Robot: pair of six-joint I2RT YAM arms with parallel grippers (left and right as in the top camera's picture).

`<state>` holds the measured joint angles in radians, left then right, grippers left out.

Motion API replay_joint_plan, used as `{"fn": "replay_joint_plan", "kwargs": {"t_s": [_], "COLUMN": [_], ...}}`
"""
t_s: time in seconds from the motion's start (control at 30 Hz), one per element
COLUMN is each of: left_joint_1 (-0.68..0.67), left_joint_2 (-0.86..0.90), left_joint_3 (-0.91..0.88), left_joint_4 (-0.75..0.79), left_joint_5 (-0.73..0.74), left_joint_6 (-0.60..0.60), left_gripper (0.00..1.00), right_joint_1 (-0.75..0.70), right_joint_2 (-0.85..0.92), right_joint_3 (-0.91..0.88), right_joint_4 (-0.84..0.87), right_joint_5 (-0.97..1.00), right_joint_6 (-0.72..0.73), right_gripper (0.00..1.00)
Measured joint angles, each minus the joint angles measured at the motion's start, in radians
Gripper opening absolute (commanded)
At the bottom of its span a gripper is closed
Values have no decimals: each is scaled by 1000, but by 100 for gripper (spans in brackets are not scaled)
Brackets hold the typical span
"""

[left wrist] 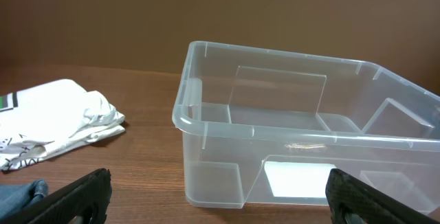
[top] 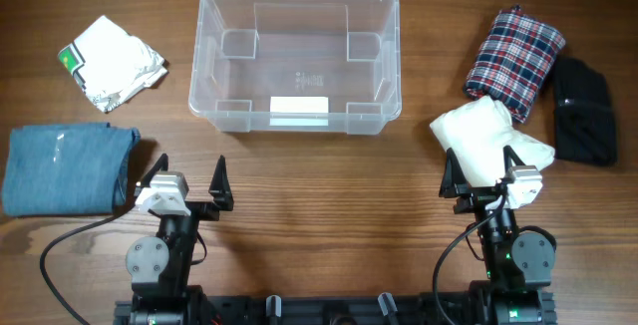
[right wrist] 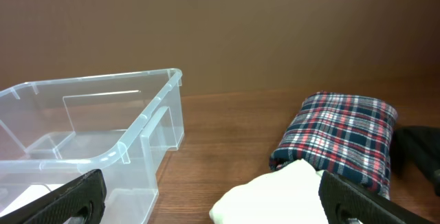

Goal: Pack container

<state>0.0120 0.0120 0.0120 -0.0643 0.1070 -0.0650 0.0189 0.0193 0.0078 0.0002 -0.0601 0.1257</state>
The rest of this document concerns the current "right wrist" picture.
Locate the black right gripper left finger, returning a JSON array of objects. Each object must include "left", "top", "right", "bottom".
[{"left": 1, "top": 169, "right": 107, "bottom": 224}]

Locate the clear plastic storage bin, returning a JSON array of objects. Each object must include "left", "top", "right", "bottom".
[{"left": 1, "top": 69, "right": 184, "bottom": 223}]

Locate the plaid shirt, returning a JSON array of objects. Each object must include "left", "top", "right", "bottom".
[{"left": 269, "top": 91, "right": 398, "bottom": 199}]

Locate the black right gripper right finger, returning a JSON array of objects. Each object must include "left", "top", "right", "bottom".
[{"left": 318, "top": 171, "right": 431, "bottom": 224}]

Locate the white label in bin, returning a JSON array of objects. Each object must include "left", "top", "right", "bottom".
[{"left": 1, "top": 184, "right": 61, "bottom": 216}]

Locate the cream cloth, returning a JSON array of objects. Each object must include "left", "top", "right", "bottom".
[{"left": 209, "top": 159, "right": 328, "bottom": 224}]

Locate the black folded garment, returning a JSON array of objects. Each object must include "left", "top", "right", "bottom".
[{"left": 390, "top": 126, "right": 439, "bottom": 196}]

